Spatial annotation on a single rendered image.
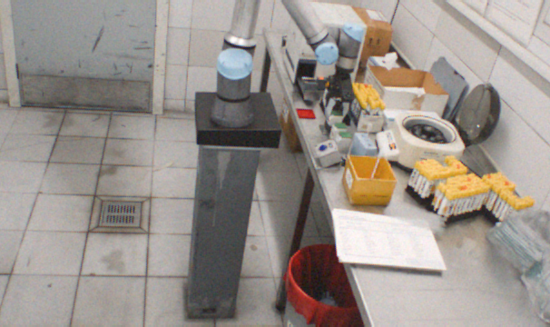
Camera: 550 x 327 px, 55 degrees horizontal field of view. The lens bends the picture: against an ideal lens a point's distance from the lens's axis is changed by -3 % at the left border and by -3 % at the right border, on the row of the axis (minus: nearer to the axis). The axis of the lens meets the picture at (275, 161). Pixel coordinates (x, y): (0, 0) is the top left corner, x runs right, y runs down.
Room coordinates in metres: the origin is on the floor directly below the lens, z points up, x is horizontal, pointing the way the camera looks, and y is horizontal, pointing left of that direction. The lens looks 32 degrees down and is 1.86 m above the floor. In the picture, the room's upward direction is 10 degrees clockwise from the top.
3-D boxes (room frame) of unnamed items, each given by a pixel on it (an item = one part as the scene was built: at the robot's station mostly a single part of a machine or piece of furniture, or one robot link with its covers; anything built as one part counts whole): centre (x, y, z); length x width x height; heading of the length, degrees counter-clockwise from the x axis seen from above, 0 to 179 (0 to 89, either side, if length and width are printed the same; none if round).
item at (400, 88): (2.13, -0.48, 0.95); 0.29 x 0.25 x 0.15; 104
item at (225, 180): (1.69, 0.18, 0.44); 0.20 x 0.20 x 0.87; 14
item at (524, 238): (1.29, -0.80, 0.97); 0.26 x 0.17 x 0.19; 30
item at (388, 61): (2.47, -0.45, 0.94); 0.22 x 0.12 x 0.13; 18
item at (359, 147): (1.63, -0.29, 0.92); 0.10 x 0.07 x 0.10; 21
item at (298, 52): (2.34, -0.12, 1.03); 0.31 x 0.27 x 0.30; 14
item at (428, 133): (1.76, -0.53, 0.97); 0.15 x 0.15 x 0.07
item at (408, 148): (1.76, -0.51, 0.94); 0.30 x 0.24 x 0.12; 95
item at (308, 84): (2.13, -0.08, 0.92); 0.21 x 0.07 x 0.05; 14
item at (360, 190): (1.46, -0.30, 0.92); 0.13 x 0.13 x 0.10; 12
